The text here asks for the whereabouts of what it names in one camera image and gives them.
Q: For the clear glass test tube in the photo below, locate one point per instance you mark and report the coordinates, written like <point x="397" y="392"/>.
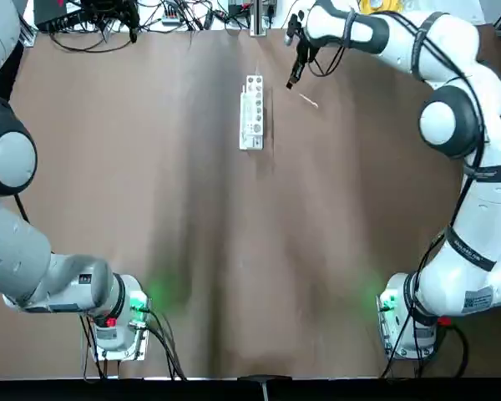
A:
<point x="257" y="70"/>

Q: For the white test tube rack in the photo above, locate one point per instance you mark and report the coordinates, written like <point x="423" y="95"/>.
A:
<point x="252" y="121"/>

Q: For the yellow plastic container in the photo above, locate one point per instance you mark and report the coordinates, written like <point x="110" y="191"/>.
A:
<point x="380" y="4"/>

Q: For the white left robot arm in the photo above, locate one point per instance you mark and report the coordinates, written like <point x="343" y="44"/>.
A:
<point x="8" y="259"/>

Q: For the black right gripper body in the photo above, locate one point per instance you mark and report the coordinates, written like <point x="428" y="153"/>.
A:
<point x="305" y="48"/>

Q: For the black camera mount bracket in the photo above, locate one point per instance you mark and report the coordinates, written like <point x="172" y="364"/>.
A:
<point x="265" y="386"/>

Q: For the grey power strip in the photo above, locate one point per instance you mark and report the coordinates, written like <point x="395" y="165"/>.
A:
<point x="242" y="3"/>

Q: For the black electronics box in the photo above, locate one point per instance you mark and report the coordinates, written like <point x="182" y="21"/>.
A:
<point x="54" y="16"/>

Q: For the aluminium profile post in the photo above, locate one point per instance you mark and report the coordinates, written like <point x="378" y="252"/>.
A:
<point x="259" y="16"/>

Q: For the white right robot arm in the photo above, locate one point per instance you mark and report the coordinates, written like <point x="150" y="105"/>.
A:
<point x="463" y="267"/>

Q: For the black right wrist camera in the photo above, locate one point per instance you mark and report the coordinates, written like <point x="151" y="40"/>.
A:
<point x="293" y="29"/>

